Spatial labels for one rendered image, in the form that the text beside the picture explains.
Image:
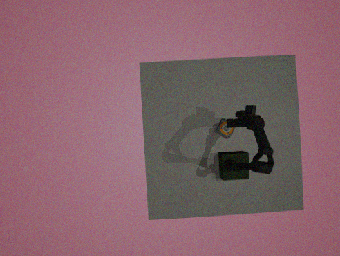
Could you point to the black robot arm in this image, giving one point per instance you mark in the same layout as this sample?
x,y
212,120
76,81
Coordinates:
x,y
256,124

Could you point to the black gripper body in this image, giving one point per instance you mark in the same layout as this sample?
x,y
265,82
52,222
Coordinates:
x,y
231,122

